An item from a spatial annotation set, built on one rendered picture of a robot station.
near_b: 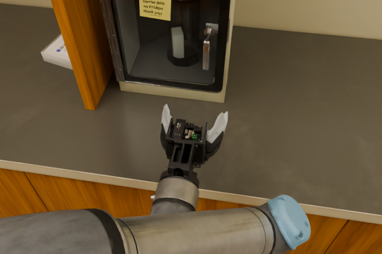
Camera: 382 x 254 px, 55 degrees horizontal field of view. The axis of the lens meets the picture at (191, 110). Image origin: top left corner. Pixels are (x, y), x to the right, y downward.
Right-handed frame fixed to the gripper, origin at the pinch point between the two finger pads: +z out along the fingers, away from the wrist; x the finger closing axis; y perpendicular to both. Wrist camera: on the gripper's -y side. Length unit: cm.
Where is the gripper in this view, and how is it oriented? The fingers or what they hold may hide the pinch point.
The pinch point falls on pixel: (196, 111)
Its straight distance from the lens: 79.4
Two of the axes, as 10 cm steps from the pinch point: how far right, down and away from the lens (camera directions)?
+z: 1.7, -7.3, 6.6
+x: -9.9, -1.2, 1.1
